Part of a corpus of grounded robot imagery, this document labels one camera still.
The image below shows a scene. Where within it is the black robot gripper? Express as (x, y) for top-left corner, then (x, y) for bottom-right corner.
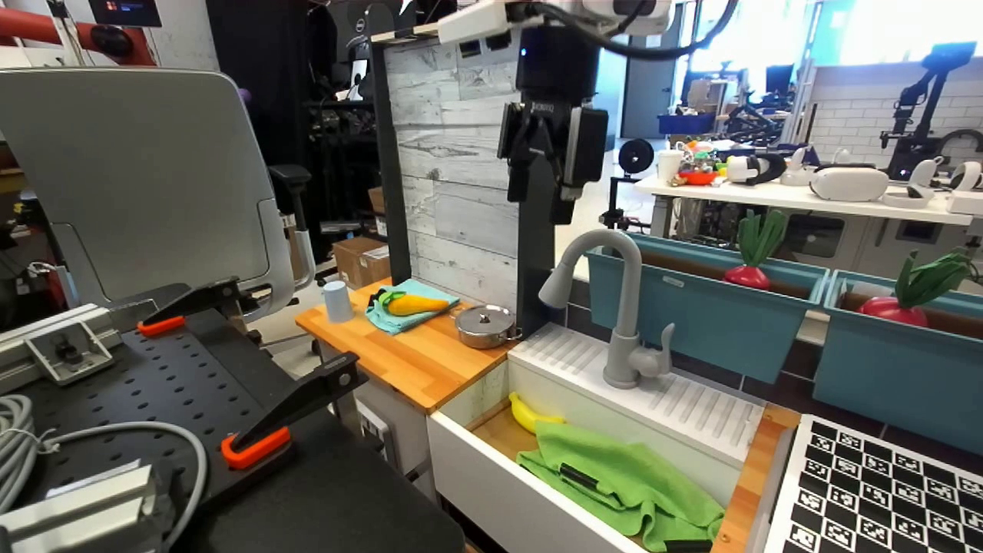
(498, 25), (609, 223)

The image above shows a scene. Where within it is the grey toy faucet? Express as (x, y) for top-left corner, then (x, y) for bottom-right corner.
(539, 228), (674, 390)

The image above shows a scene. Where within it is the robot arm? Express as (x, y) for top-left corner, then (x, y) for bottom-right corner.
(498, 0), (741, 223)

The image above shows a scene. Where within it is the grey wood backsplash panel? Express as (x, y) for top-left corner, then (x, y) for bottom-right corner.
(373, 0), (542, 330)

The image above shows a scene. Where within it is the yellow corn toy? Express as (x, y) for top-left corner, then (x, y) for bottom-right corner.
(383, 291), (451, 317)

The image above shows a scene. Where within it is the cardboard box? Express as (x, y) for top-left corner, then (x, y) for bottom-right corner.
(333, 237), (391, 289)

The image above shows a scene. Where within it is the teal cloth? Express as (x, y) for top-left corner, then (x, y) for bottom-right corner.
(366, 279), (459, 335)

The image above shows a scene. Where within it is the wooden countertop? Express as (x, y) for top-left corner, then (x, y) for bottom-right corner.
(295, 279), (507, 411)

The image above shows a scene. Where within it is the left teal planter box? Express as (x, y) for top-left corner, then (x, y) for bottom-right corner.
(635, 237), (830, 384)

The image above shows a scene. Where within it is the teal planter box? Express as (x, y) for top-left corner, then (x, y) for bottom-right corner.
(814, 269), (983, 455)
(635, 237), (830, 384)

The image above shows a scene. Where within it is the left red radish toy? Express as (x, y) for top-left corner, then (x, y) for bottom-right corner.
(726, 210), (791, 289)

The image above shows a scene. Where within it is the red radish toy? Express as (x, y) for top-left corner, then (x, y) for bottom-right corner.
(726, 210), (791, 289)
(859, 251), (983, 325)

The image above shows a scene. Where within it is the grey cup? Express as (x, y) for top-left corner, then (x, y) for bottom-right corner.
(324, 279), (353, 322)

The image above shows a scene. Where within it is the yellow banana toy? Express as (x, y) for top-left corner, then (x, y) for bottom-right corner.
(510, 393), (564, 432)

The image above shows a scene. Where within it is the white toy sink unit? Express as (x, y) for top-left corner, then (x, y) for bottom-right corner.
(426, 325), (800, 553)

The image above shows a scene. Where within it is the green cloth in sink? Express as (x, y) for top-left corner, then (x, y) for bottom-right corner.
(519, 425), (726, 553)

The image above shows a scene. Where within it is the white table with clutter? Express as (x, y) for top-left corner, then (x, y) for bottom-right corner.
(653, 185), (978, 228)

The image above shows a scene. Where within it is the black clamp orange tip near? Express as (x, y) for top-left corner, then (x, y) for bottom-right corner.
(218, 354), (366, 469)

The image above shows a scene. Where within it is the black clamp orange tip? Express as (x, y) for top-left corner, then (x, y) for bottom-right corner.
(136, 279), (236, 339)
(218, 354), (366, 469)

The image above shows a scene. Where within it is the grey chair back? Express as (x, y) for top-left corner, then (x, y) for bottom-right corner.
(0, 66), (295, 304)

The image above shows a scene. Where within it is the right red radish toy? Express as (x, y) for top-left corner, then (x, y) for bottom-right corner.
(859, 251), (983, 325)

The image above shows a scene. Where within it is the black clamp orange tip far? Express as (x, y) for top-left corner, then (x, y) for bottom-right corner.
(136, 279), (236, 339)

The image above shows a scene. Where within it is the right teal planter box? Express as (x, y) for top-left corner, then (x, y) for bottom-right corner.
(814, 269), (983, 455)

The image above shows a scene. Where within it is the black and white calibration board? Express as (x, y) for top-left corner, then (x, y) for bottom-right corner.
(762, 414), (983, 553)

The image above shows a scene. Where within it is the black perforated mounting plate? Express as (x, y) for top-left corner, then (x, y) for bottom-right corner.
(0, 304), (470, 553)

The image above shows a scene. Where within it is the black tripod camera stand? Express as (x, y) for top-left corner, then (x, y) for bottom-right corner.
(599, 139), (653, 229)

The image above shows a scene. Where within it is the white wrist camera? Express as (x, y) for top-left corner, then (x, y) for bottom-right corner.
(426, 0), (577, 46)

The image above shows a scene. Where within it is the grey cable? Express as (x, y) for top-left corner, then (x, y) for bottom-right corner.
(0, 393), (213, 550)

